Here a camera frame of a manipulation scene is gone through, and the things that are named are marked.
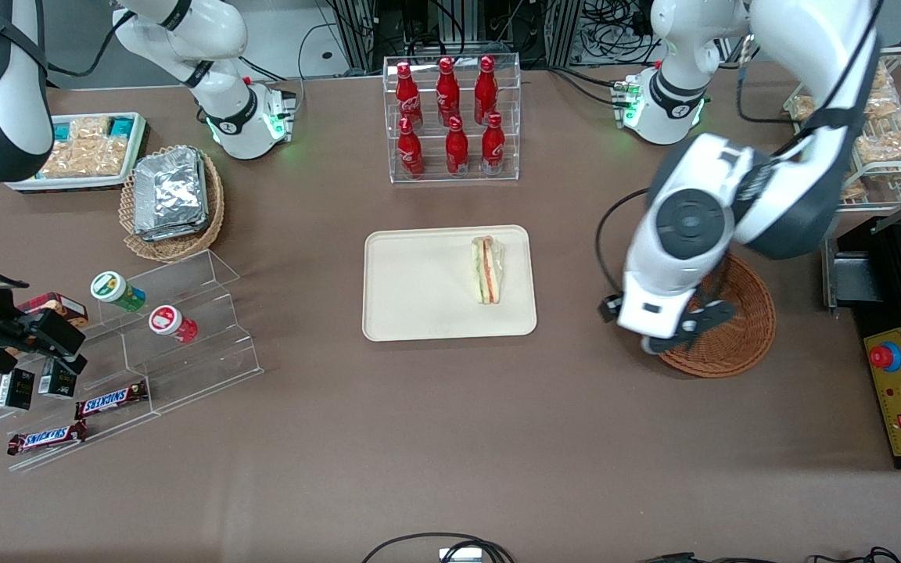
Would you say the triangle sandwich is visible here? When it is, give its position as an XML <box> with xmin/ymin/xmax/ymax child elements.
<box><xmin>469</xmin><ymin>235</ymin><xmax>508</xmax><ymax>306</ymax></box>

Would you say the red cola bottle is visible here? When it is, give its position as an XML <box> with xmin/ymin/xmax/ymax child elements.
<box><xmin>397</xmin><ymin>117</ymin><xmax>425</xmax><ymax>179</ymax></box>
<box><xmin>481</xmin><ymin>113</ymin><xmax>506</xmax><ymax>175</ymax></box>
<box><xmin>473</xmin><ymin>56</ymin><xmax>498</xmax><ymax>124</ymax></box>
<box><xmin>446</xmin><ymin>117</ymin><xmax>469</xmax><ymax>176</ymax></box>
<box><xmin>395</xmin><ymin>62</ymin><xmax>425</xmax><ymax>131</ymax></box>
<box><xmin>436</xmin><ymin>56</ymin><xmax>461</xmax><ymax>126</ymax></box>

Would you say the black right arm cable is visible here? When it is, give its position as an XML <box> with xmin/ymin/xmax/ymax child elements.
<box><xmin>42</xmin><ymin>9</ymin><xmax>137</xmax><ymax>79</ymax></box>

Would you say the small black box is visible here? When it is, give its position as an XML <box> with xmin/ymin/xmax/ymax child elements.
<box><xmin>0</xmin><ymin>368</ymin><xmax>35</xmax><ymax>411</ymax></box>
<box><xmin>38</xmin><ymin>358</ymin><xmax>78</xmax><ymax>400</ymax></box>

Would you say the beige snack bag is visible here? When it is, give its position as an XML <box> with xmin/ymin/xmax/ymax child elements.
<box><xmin>38</xmin><ymin>139</ymin><xmax>129</xmax><ymax>179</ymax></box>
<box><xmin>69</xmin><ymin>117</ymin><xmax>111</xmax><ymax>143</ymax></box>

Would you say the silver foil packet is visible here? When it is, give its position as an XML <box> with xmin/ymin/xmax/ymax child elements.
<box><xmin>133</xmin><ymin>149</ymin><xmax>209</xmax><ymax>235</ymax></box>
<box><xmin>138</xmin><ymin>222</ymin><xmax>210</xmax><ymax>242</ymax></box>

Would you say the black base cable bundle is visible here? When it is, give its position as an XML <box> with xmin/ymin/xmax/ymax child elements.
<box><xmin>544</xmin><ymin>66</ymin><xmax>625</xmax><ymax>107</ymax></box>

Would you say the grey metal bracket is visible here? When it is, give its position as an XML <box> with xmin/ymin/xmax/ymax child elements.
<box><xmin>824</xmin><ymin>238</ymin><xmax>885</xmax><ymax>310</ymax></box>

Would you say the black appliance housing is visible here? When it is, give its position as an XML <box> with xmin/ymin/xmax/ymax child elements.
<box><xmin>834</xmin><ymin>217</ymin><xmax>901</xmax><ymax>472</ymax></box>

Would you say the clear acrylic stepped display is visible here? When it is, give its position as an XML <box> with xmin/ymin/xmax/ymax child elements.
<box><xmin>0</xmin><ymin>249</ymin><xmax>265</xmax><ymax>472</ymax></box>

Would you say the beige plastic serving tray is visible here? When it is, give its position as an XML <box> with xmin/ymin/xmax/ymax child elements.
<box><xmin>362</xmin><ymin>224</ymin><xmax>538</xmax><ymax>342</ymax></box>

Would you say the black looped table cable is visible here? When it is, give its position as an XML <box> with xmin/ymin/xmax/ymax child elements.
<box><xmin>361</xmin><ymin>533</ymin><xmax>515</xmax><ymax>563</ymax></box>

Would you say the brown Snickers bar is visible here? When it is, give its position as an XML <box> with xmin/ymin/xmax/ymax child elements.
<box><xmin>6</xmin><ymin>420</ymin><xmax>88</xmax><ymax>457</ymax></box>
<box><xmin>75</xmin><ymin>380</ymin><xmax>149</xmax><ymax>421</ymax></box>

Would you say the brown round wicker basket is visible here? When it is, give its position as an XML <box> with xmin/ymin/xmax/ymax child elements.
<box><xmin>658</xmin><ymin>252</ymin><xmax>777</xmax><ymax>379</ymax></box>

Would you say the clear acrylic bottle rack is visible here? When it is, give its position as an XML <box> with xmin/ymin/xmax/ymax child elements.
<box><xmin>382</xmin><ymin>53</ymin><xmax>522</xmax><ymax>185</ymax></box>

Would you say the red cup with white lid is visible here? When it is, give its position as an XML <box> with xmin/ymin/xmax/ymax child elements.
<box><xmin>148</xmin><ymin>305</ymin><xmax>199</xmax><ymax>345</ymax></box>

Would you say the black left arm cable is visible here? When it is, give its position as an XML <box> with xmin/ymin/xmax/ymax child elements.
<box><xmin>595</xmin><ymin>188</ymin><xmax>652</xmax><ymax>296</ymax></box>

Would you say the red brown chocolate box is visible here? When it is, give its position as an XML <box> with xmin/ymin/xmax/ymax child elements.
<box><xmin>16</xmin><ymin>292</ymin><xmax>89</xmax><ymax>329</ymax></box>

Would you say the black left wrist mount bracket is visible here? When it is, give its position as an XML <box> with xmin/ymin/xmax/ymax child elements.
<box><xmin>658</xmin><ymin>299</ymin><xmax>737</xmax><ymax>354</ymax></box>

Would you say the aluminium frame rack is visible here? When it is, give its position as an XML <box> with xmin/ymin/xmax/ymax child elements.
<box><xmin>333</xmin><ymin>0</ymin><xmax>586</xmax><ymax>73</ymax></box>

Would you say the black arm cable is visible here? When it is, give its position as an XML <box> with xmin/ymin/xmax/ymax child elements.
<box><xmin>595</xmin><ymin>188</ymin><xmax>652</xmax><ymax>296</ymax></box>
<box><xmin>42</xmin><ymin>9</ymin><xmax>137</xmax><ymax>79</ymax></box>

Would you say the tan oval wicker basket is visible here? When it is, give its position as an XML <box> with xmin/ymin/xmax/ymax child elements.
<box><xmin>119</xmin><ymin>144</ymin><xmax>226</xmax><ymax>263</ymax></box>

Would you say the green cup with white lid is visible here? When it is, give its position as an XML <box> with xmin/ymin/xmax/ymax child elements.
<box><xmin>90</xmin><ymin>271</ymin><xmax>147</xmax><ymax>313</ymax></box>

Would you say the white rectangular snack tray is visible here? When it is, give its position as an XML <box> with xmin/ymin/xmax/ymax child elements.
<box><xmin>6</xmin><ymin>112</ymin><xmax>148</xmax><ymax>193</ymax></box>

